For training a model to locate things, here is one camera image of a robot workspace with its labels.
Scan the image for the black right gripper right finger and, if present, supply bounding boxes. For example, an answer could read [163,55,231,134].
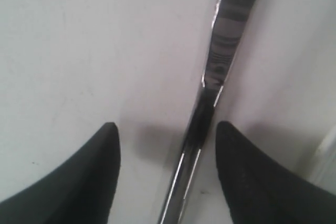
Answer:
[215,121,335,223]

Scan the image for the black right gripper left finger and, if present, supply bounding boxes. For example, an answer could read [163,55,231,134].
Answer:
[1,122,121,223]

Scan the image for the white rectangular plate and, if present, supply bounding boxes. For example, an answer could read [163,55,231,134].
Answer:
[314,129,335,194]

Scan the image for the steel table knife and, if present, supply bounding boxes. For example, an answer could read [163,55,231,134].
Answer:
[158,0,256,223]

